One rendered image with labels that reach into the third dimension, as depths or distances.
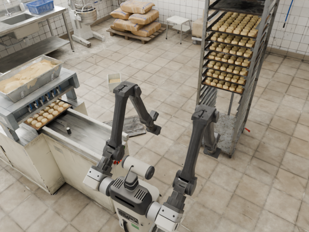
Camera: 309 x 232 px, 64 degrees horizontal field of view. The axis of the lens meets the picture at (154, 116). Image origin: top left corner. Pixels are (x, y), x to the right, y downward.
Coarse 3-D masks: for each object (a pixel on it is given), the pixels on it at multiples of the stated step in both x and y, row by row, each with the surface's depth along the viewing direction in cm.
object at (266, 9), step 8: (264, 8) 179; (264, 16) 182; (264, 24) 187; (256, 40) 194; (256, 48) 198; (256, 56) 203; (248, 72) 214; (248, 80) 218; (240, 104) 237; (240, 112) 242; (232, 144) 272
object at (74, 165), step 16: (64, 128) 222; (80, 128) 221; (96, 128) 220; (48, 144) 227; (64, 144) 208; (80, 144) 207; (96, 144) 206; (64, 160) 229; (80, 160) 207; (64, 176) 258; (80, 176) 230; (112, 176) 212; (96, 192) 232; (112, 208) 234
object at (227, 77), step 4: (208, 72) 243; (212, 72) 244; (216, 72) 242; (220, 72) 246; (212, 76) 240; (216, 76) 238; (220, 76) 236; (224, 76) 240; (228, 76) 236; (232, 76) 239; (236, 76) 235; (240, 76) 238; (228, 80) 233; (232, 80) 231; (236, 80) 231; (240, 80) 230; (244, 80) 232; (244, 84) 228
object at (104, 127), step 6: (72, 114) 233; (78, 114) 227; (84, 120) 227; (90, 120) 221; (96, 120) 220; (96, 126) 221; (102, 126) 215; (108, 126) 213; (108, 132) 216; (126, 138) 205
